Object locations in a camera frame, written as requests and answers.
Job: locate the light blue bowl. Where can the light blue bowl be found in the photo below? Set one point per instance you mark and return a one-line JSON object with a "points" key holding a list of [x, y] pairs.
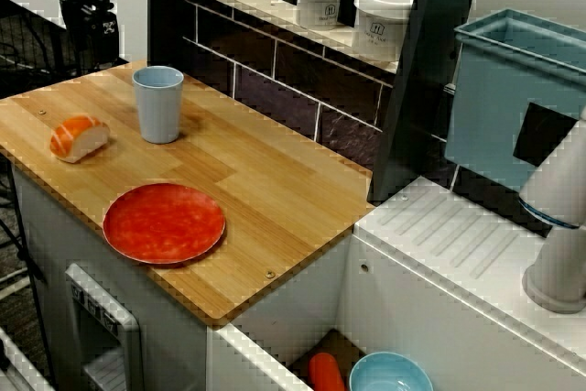
{"points": [[389, 372]]}

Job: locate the grey curved faucet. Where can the grey curved faucet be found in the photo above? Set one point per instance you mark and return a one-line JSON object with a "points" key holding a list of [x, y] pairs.
{"points": [[558, 249]]}

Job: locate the black tiled shelf hutch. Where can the black tiled shelf hutch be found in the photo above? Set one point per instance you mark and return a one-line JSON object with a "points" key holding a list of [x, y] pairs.
{"points": [[421, 89]]}

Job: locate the aluminium frame rail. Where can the aluminium frame rail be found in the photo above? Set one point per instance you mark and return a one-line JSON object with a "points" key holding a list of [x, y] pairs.
{"points": [[14, 363]]}

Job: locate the grey toy dispenser panel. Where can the grey toy dispenser panel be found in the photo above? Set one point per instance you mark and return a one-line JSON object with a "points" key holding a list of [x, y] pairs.
{"points": [[114, 318]]}

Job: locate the orange toy carrot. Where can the orange toy carrot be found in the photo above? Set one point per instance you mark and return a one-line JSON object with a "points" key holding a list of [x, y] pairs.
{"points": [[325, 372]]}

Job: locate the black square patch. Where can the black square patch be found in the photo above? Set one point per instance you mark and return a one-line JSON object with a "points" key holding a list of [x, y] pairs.
{"points": [[540, 134]]}

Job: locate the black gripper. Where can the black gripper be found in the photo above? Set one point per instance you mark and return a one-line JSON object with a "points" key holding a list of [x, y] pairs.
{"points": [[104, 24]]}

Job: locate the white toy kitchen unit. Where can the white toy kitchen unit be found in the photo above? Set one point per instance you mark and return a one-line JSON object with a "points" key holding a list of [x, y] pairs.
{"points": [[412, 318]]}

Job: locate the red round plate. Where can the red round plate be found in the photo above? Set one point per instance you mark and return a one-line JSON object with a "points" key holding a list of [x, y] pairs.
{"points": [[165, 224]]}

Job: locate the salmon nigiri sushi toy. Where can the salmon nigiri sushi toy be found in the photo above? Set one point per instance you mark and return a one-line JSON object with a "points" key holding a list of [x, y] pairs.
{"points": [[80, 139]]}

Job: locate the teal plastic bin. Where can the teal plastic bin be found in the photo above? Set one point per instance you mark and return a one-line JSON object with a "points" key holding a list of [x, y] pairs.
{"points": [[485, 111]]}

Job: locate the light blue plastic cup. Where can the light blue plastic cup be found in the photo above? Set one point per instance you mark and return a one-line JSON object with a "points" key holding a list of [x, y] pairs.
{"points": [[158, 107]]}

